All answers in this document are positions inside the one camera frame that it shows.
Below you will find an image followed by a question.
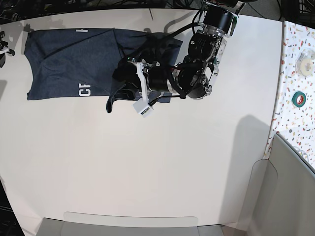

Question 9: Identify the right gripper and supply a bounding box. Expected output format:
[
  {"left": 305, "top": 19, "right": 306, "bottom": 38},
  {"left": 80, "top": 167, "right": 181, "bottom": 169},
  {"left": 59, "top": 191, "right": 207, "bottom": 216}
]
[{"left": 0, "top": 31, "right": 15, "bottom": 68}]

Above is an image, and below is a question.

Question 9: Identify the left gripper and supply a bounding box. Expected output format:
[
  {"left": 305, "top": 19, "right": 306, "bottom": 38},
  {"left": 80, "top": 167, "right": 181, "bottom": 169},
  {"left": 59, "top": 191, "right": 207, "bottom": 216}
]
[{"left": 112, "top": 58, "right": 163, "bottom": 104}]

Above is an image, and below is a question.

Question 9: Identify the blue t-shirt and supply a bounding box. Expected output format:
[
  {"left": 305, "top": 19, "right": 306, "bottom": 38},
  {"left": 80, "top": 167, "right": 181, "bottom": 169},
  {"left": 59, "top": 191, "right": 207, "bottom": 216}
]
[{"left": 24, "top": 28, "right": 184, "bottom": 114}]

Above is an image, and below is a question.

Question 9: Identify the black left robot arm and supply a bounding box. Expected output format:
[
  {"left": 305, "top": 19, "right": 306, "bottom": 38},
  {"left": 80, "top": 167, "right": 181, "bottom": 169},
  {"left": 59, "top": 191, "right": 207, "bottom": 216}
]
[{"left": 107, "top": 0, "right": 246, "bottom": 106}]

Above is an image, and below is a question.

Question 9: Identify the grey plastic tray front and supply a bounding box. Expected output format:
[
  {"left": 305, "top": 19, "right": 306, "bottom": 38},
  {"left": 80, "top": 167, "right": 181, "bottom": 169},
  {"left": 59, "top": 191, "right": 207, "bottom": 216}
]
[{"left": 36, "top": 212, "right": 223, "bottom": 236}]

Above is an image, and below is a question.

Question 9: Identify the terrazzo patterned side board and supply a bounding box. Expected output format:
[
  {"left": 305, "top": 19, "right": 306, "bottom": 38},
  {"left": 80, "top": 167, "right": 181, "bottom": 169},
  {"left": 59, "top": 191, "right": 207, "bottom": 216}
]
[{"left": 264, "top": 21, "right": 315, "bottom": 167}]

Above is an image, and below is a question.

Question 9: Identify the clear tape dispenser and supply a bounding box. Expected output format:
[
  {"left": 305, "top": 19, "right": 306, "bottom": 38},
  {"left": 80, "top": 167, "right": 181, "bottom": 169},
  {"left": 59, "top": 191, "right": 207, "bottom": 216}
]
[{"left": 295, "top": 50, "right": 315, "bottom": 78}]

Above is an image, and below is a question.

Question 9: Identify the green tape roll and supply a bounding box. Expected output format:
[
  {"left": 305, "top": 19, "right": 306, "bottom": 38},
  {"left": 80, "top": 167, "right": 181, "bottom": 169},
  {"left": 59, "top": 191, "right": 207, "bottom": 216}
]
[{"left": 291, "top": 91, "right": 306, "bottom": 108}]

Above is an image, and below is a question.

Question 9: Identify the grey plastic bin right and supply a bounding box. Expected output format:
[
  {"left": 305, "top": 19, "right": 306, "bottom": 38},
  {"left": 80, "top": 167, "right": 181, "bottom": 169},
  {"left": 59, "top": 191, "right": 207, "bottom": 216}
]
[{"left": 234, "top": 135, "right": 315, "bottom": 236}]

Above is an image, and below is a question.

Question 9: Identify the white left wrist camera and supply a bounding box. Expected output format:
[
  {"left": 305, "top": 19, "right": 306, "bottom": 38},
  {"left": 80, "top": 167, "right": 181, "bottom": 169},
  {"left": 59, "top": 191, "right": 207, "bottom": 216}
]
[{"left": 133, "top": 98, "right": 153, "bottom": 118}]

